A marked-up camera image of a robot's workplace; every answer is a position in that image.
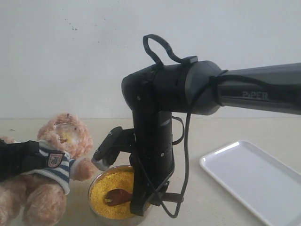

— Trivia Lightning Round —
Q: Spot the steel bowl of yellow millet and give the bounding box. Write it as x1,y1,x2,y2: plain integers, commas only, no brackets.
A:
88,165,152,226

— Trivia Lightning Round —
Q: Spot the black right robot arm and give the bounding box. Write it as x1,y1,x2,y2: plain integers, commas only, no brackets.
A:
121,61,301,216

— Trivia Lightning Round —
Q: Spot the pink teddy bear striped sweater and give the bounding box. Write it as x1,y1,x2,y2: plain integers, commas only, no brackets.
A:
0,113,97,226

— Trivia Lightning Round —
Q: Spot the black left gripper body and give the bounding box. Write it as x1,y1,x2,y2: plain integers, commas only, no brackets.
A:
0,140,25,182

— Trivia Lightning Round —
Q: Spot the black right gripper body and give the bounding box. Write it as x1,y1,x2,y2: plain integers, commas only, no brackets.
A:
131,111,174,195

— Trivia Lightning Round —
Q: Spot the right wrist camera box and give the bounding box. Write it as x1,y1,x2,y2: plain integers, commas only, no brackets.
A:
91,126,123,171

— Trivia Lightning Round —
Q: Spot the white rectangular plastic tray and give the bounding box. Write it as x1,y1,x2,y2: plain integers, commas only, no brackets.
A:
199,140,301,226

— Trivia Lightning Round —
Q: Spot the black camera cable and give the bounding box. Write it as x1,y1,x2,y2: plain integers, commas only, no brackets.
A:
142,34,231,218

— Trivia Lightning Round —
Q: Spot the dark wooden spoon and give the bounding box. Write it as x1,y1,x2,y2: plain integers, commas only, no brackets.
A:
103,188,184,207

